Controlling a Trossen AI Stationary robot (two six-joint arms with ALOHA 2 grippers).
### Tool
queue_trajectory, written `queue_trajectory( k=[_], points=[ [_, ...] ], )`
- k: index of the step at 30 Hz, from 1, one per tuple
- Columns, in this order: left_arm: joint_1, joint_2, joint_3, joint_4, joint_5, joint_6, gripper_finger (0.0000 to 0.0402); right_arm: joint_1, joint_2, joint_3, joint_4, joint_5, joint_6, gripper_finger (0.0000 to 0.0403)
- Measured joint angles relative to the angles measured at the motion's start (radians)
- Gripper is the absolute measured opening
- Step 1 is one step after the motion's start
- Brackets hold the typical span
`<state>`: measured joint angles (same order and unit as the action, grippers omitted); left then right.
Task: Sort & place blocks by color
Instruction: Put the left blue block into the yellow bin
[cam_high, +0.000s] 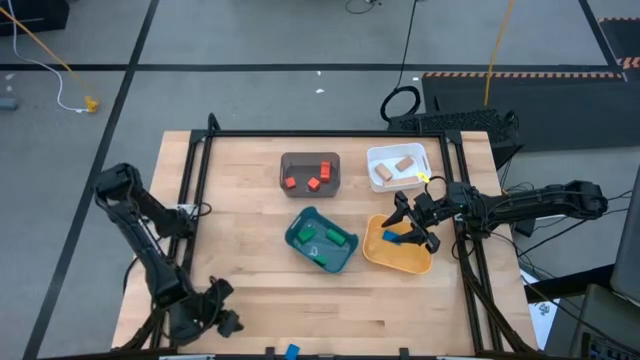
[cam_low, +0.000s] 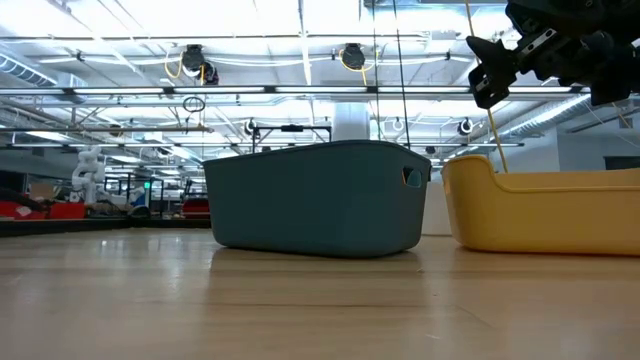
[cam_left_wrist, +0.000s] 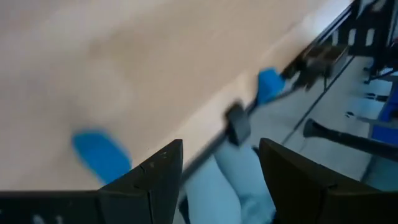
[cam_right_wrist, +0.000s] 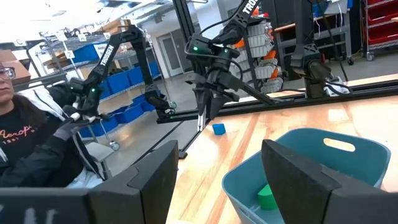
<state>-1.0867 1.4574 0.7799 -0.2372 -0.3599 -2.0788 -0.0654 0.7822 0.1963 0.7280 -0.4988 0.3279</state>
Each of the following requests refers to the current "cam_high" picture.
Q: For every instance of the blue rectangular block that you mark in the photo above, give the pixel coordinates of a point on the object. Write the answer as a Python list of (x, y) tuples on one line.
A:
[(390, 235)]

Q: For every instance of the black power brick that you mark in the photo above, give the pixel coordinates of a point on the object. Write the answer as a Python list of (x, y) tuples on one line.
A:
[(525, 227)]

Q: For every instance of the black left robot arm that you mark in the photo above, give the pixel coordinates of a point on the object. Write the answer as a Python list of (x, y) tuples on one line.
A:
[(145, 245)]

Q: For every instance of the green cylinder block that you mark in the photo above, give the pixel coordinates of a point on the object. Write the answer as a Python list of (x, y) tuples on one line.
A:
[(336, 236)]

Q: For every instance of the black hazard-striped floor mat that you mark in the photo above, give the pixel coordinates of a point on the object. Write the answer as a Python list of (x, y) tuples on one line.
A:
[(550, 110), (620, 42)]

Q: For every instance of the black base bar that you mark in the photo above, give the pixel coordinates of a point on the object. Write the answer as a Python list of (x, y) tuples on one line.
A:
[(570, 282)]

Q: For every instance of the small green block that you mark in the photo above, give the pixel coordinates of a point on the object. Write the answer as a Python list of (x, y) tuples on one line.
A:
[(320, 260)]

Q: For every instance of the green wooden block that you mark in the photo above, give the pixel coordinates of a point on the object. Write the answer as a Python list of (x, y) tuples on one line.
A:
[(306, 234)]

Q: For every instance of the black metal frame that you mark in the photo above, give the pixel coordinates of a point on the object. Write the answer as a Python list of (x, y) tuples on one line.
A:
[(320, 133)]

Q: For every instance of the teal plastic bin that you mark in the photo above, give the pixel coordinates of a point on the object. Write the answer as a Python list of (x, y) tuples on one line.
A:
[(300, 247)]

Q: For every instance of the black box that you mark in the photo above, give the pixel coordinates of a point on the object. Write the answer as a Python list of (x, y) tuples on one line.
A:
[(30, 15)]

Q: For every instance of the yellow connector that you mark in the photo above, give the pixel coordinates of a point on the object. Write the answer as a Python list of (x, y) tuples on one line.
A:
[(91, 104)]

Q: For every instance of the computer monitor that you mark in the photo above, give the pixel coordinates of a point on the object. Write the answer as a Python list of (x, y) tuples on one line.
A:
[(629, 240)]

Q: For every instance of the red cube block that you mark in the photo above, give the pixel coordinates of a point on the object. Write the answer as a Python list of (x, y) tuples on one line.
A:
[(314, 184), (290, 182)]

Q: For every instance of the white printed sheet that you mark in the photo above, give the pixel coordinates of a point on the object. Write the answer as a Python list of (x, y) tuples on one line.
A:
[(542, 312)]

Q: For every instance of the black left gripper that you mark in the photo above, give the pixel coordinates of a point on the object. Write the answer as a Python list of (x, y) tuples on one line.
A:
[(200, 320)]

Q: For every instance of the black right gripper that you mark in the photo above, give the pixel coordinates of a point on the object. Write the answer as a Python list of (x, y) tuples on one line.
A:
[(435, 212)]

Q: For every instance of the orange bridge block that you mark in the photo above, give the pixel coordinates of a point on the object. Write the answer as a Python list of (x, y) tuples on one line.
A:
[(325, 171)]

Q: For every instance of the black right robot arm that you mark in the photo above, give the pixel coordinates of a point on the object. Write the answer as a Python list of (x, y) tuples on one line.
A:
[(540, 202)]

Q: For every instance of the white plastic bin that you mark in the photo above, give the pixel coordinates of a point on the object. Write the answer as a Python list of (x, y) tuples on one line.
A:
[(385, 151)]

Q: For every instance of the grey plastic bin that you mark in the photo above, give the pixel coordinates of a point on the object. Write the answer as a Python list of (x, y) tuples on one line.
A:
[(300, 167)]

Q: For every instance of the short natural wood block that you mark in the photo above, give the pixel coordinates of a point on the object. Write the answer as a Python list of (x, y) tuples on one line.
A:
[(383, 171), (404, 163)]

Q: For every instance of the yellow plastic bin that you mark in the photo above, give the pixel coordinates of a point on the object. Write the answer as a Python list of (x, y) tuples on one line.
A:
[(400, 260)]

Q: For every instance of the yellow tape tag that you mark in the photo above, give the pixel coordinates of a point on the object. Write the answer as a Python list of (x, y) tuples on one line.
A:
[(423, 177)]

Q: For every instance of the black perforated crate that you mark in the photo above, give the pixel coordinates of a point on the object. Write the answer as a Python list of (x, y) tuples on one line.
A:
[(450, 121)]

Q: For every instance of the grey-blue floor object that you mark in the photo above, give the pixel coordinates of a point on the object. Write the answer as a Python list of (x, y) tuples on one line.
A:
[(7, 103)]

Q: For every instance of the blue triangular prism block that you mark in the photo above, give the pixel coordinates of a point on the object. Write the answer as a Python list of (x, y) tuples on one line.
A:
[(291, 351)]

